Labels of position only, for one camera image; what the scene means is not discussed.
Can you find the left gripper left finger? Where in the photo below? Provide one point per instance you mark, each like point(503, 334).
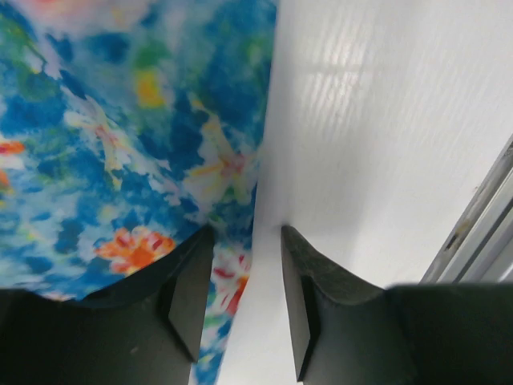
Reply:
point(144, 329)

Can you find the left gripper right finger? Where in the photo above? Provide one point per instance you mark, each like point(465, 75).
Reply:
point(345, 330)

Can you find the blue floral skirt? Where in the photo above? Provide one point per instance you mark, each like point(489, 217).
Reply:
point(125, 127)

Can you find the aluminium frame rail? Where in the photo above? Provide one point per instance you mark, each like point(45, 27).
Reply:
point(479, 248)

